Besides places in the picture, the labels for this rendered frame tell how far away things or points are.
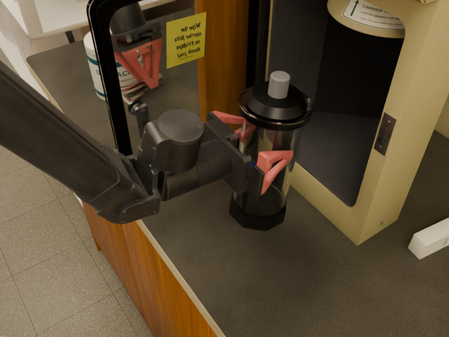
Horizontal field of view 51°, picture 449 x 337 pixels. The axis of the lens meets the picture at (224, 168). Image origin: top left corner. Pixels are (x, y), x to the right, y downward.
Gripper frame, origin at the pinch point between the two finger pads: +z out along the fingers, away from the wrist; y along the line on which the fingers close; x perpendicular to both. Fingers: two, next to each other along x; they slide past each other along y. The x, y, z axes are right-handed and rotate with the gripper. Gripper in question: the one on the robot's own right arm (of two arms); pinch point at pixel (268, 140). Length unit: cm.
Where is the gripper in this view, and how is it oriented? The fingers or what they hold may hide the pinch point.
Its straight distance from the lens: 72.7
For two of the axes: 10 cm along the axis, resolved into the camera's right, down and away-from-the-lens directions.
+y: -5.8, -5.7, 5.9
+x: -0.9, 7.6, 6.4
